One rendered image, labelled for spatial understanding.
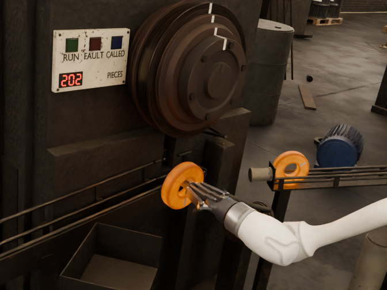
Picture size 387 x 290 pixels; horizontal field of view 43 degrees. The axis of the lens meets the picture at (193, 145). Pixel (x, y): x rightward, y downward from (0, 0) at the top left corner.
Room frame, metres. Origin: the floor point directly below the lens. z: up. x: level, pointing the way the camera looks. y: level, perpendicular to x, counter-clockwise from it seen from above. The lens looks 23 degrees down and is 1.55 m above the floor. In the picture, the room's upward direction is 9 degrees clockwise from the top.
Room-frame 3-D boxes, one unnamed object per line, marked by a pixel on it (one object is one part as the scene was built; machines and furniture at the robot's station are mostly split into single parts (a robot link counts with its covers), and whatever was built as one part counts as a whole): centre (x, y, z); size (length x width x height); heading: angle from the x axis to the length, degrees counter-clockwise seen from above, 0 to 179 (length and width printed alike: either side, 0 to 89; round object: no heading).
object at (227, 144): (1.84, -0.11, 0.68); 0.11 x 0.08 x 0.24; 48
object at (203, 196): (1.30, -0.05, 0.84); 0.11 x 0.01 x 0.04; 50
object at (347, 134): (3.62, -1.14, 0.17); 0.57 x 0.31 x 0.34; 158
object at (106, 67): (1.48, 0.35, 1.15); 0.26 x 0.02 x 0.18; 138
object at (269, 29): (4.57, -0.45, 0.45); 0.59 x 0.59 x 0.89
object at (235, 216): (1.21, -0.16, 0.83); 0.09 x 0.06 x 0.09; 139
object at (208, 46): (1.59, -0.03, 1.11); 0.28 x 0.06 x 0.28; 138
